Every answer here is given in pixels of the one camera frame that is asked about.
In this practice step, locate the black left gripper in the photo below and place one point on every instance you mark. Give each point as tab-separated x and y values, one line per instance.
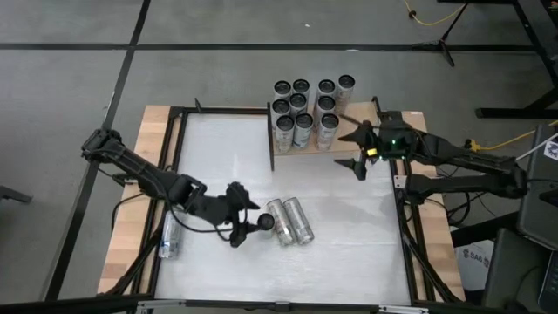
218	209

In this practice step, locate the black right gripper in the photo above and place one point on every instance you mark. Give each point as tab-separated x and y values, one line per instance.
392	137

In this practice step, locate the white Celsius Arctic Vibe can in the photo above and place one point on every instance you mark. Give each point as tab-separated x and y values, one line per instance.
301	86
297	100
304	120
170	240
266	221

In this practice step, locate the white Celsius Peach Vibe can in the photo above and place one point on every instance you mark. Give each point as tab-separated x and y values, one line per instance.
329	120
326	86

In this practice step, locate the white Celsius beverage can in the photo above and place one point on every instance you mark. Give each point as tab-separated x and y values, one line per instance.
299	220
346	81

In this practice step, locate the Celsius can with red band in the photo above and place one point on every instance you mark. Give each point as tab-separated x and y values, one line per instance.
326	104

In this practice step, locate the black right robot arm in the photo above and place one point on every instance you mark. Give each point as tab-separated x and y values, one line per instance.
471	159

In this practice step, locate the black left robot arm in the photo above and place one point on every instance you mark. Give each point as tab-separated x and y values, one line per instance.
139	170

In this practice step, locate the wooden tray board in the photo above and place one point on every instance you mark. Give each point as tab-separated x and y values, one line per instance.
364	111

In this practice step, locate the white glossy table sheet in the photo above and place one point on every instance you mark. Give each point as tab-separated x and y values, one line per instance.
340	261

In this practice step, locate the black tripod stand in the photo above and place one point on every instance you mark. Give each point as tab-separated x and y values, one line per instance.
441	43

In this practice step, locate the white cardboard box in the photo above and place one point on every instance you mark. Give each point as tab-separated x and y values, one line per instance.
473	266

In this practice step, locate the grey computer case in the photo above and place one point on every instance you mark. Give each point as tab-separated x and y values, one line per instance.
540	209

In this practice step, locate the dark grey chair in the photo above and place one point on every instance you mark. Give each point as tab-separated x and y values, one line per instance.
510	270

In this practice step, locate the grey chair base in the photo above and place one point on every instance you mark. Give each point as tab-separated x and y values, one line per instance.
13	195

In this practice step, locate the black desk frame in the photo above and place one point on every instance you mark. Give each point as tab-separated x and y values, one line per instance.
514	112

